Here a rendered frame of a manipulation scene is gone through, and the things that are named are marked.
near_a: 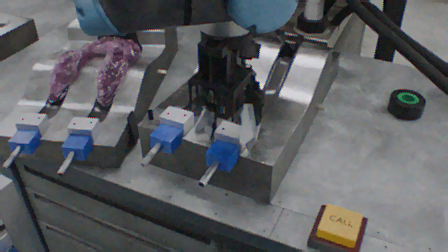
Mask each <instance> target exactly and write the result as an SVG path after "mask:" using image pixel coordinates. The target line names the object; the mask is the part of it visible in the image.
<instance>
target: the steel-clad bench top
mask: <svg viewBox="0 0 448 252"><path fill-rule="evenodd" d="M0 12H3V13H9V14H11V15H12V14H15V15H17V16H23V17H29V18H33V19H34V20H35V21H34V23H35V25H36V30H37V32H38V37H39V41H36V42H35V43H33V44H31V45H30V46H27V47H26V48H25V49H22V50H21V51H19V52H17V53H16V54H13V55H12V56H10V57H8V58H7V59H5V60H3V61H1V62H0V123H1V122H2V121H3V120H4V119H5V118H6V117H7V116H8V114H9V113H10V112H11V111H12V109H14V107H15V106H16V105H17V104H18V102H19V101H20V99H21V97H22V95H23V92H24V90H25V87H26V85H27V80H28V79H29V75H30V73H31V71H32V69H33V68H34V65H35V64H36V63H37V62H38V61H39V60H40V59H42V58H44V57H45V56H49V55H50V54H53V53H55V52H57V51H59V50H60V49H62V48H63V47H64V46H65V45H66V44H67V43H68V39H69V38H68V33H67V26H68V25H69V24H70V23H72V21H73V20H75V19H76V18H77V12H76V9H75V3H74V1H69V0H0ZM176 29H177V38H178V51H177V53H176V55H175V57H174V58H173V61H172V63H171V64H170V67H169V68H168V71H167V75H166V76H165V77H164V78H163V80H162V83H161V85H160V88H159V89H158V91H157V93H156V95H155V98H154V99H153V101H152V104H151V105H150V106H149V109H152V111H153V110H154V109H155V108H156V107H157V106H158V105H159V104H160V103H161V102H162V101H165V99H167V98H168V97H169V96H170V95H171V94H172V93H174V92H175V91H176V90H177V89H178V88H180V86H181V85H183V84H184V83H185V82H186V81H187V80H188V79H190V77H191V76H192V75H193V73H194V72H195V71H196V68H197V67H198V46H197V44H198V43H199V42H200V41H201V30H200V29H199V25H197V26H180V27H176ZM332 52H336V53H341V56H340V60H339V63H340V64H339V68H338V74H337V76H336V77H335V80H334V82H333V84H332V85H331V88H330V89H329V92H328V94H327V95H326V97H325V99H324V102H323V103H322V105H324V106H325V109H324V111H322V110H319V111H318V112H317V115H316V117H315V118H314V121H313V122H312V124H311V126H310V129H309V130H308V132H307V135H306V136H305V138H304V140H303V141H302V144H301V145H300V148H299V150H298V151H297V153H296V155H295V156H294V159H293V160H292V163H291V165H290V166H289V168H288V170H287V173H286V174H285V176H284V178H283V180H282V181H281V184H280V185H279V188H278V189H277V191H276V194H275V195H274V196H273V199H272V200H271V203H270V204H266V203H264V202H260V201H258V200H255V199H251V198H249V197H245V196H243V195H240V194H236V193H234V192H230V191H227V190H225V189H221V188H219V187H214V186H212V185H210V184H206V187H200V186H199V185H198V180H196V179H191V178H189V177H187V176H183V175H180V174H176V173H174V172H172V171H167V170H165V169H163V168H159V167H157V166H154V165H150V164H148V163H147V165H145V166H142V165H140V163H141V161H142V150H141V145H140V140H138V141H137V144H136V145H134V140H133V141H132V144H131V145H130V148H129V150H128V151H127V154H126V155H125V158H124V160H123V162H122V164H121V165H120V168H112V167H97V166H90V165H83V164H70V167H72V168H75V169H78V170H80V171H84V172H86V173H88V174H91V175H93V176H95V177H99V178H101V179H105V180H107V181H109V182H113V183H114V184H116V185H121V186H122V187H126V188H128V189H130V190H134V191H135V192H138V193H142V194H143V195H146V196H150V197H151V198H155V199H158V200H159V201H163V202H165V203H167V204H171V205H173V206H177V207H179V208H181V209H185V210H187V211H191V212H193V213H195V214H199V215H201V216H203V217H206V218H209V219H212V220H214V221H217V222H220V223H222V224H227V225H228V226H232V227H235V228H236V229H240V230H242V231H246V232H248V233H252V234H254V235H256V236H260V237H262V238H266V239H267V240H268V239H269V240H272V241H274V242H277V243H280V244H283V245H285V246H287V247H291V248H293V249H297V250H299V251H303V252H323V251H320V250H317V249H315V248H311V247H309V246H306V245H307V241H308V237H309V234H310V232H311V230H312V227H313V224H314V223H315V220H316V217H317V215H318V212H319V210H320V207H321V205H327V204H332V205H335V206H337V207H338V206H339V207H341V208H344V209H348V210H350V211H355V212H357V213H361V214H362V215H363V217H366V218H368V224H367V227H366V230H365V235H364V238H363V240H362V245H361V248H360V251H359V252H448V96H447V95H445V93H443V91H441V90H440V89H439V88H438V87H437V86H435V84H434V83H432V82H431V81H430V80H429V79H428V78H426V76H424V75H423V74H422V73H421V72H420V71H418V69H416V68H414V67H410V66H404V65H400V64H397V63H391V62H386V61H382V60H379V59H372V58H369V57H365V56H358V55H354V54H351V53H344V52H340V51H337V50H332ZM397 89H410V90H413V91H415V92H418V93H419V94H421V95H422V96H423V97H424V98H425V100H426V104H425V108H424V111H423V115H422V116H421V118H419V119H418V120H411V121H409V120H401V119H399V118H396V117H394V116H393V115H391V114H390V113H389V111H388V102H389V99H390V94H391V93H392V91H395V90H397ZM149 109H148V110H149ZM277 221H278V222H277ZM275 224H276V225H275ZM274 227H275V228H274ZM273 228H274V229H273Z"/></svg>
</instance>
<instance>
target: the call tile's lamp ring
mask: <svg viewBox="0 0 448 252"><path fill-rule="evenodd" d="M326 206H327V205H322V206H321V208H320V212H319V213H318V215H317V219H316V221H315V224H314V226H313V228H312V232H311V233H310V235H309V239H313V240H315V241H319V242H321V243H325V244H327V245H331V246H333V247H337V248H341V249H343V250H347V251H348V252H359V248H360V246H361V243H362V238H363V235H364V233H365V227H366V224H367V222H368V218H366V217H363V218H362V220H363V223H362V226H361V231H360V234H359V236H358V241H357V243H356V246H355V249H353V248H348V247H346V246H343V245H341V244H337V243H335V242H330V241H329V240H325V239H323V238H319V237H317V236H314V234H315V233H316V231H317V227H318V225H319V224H320V219H321V218H322V214H323V212H324V210H325V207H326Z"/></svg>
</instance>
